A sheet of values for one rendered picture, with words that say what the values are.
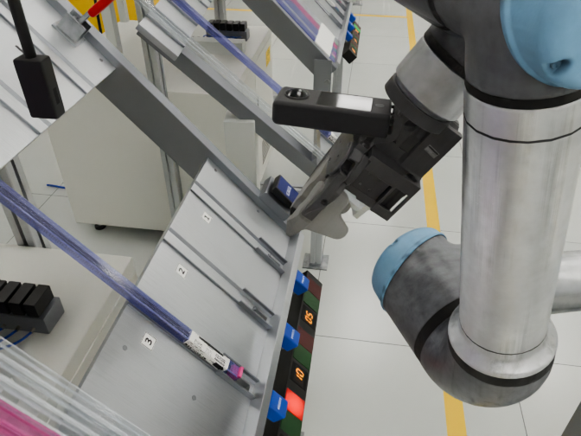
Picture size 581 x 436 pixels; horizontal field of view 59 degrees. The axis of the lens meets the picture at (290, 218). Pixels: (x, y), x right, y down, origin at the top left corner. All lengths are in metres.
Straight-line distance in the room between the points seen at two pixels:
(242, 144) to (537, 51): 0.80
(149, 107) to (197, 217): 0.19
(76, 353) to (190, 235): 0.30
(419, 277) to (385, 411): 0.94
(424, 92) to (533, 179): 0.15
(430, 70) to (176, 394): 0.40
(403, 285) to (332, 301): 1.15
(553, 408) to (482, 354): 1.17
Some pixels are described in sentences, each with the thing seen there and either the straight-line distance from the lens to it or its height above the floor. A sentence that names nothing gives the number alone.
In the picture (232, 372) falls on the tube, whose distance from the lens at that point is 0.63.
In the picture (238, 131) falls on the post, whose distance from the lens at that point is 1.02.
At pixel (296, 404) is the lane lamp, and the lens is 0.73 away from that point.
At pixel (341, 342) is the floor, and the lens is 1.65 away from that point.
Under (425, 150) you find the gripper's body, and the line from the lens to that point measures 0.52.
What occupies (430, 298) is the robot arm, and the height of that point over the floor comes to 0.85.
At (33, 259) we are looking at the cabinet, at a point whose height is 0.62.
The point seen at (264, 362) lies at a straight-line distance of 0.68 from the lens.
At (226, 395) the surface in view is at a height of 0.75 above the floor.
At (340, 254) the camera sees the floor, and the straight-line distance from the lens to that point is 1.94.
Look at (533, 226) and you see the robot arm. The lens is 0.39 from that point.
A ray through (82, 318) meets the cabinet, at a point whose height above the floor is 0.62.
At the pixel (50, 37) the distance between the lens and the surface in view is 0.76.
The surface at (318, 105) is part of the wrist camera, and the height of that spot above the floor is 1.05.
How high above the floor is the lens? 1.26
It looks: 37 degrees down
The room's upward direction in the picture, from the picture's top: straight up
